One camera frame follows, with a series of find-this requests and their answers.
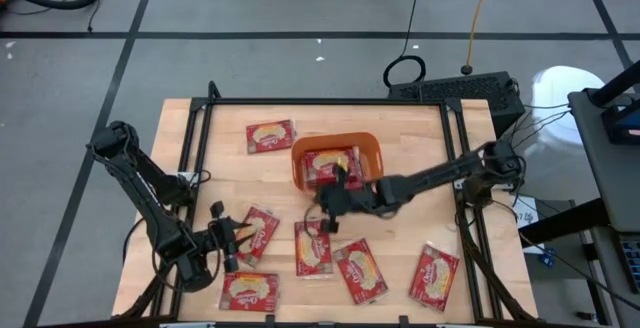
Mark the black aluminium table frame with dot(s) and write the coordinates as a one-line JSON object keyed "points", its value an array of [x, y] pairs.
{"points": [[325, 101]]}

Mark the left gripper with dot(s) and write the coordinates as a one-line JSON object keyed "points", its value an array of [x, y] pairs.
{"points": [[222, 238]]}

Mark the grey work desk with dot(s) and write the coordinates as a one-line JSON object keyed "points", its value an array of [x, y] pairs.
{"points": [[610, 178]]}

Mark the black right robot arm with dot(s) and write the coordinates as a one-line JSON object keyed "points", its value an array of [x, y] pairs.
{"points": [[440, 173]]}

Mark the silver metal bracket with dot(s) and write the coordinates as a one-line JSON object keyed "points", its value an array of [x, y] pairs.
{"points": [[187, 325]]}

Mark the black pole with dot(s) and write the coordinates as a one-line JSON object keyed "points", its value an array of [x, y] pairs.
{"points": [[615, 84]]}

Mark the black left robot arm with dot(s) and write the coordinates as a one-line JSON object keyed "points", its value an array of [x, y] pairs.
{"points": [[150, 203]]}

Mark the black desk leg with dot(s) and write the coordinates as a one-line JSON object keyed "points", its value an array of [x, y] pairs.
{"points": [[565, 223]]}

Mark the white paper sheet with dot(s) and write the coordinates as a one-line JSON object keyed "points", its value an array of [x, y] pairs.
{"points": [[525, 213]]}

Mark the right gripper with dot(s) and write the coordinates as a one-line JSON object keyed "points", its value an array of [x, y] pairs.
{"points": [[350, 200]]}

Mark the black device on desk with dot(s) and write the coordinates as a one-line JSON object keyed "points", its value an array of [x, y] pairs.
{"points": [[612, 123]]}

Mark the black computer tower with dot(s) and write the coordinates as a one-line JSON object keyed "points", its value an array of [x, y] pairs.
{"points": [[460, 93]]}

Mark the orange plastic basket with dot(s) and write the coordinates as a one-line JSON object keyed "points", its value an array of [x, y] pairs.
{"points": [[320, 142]]}

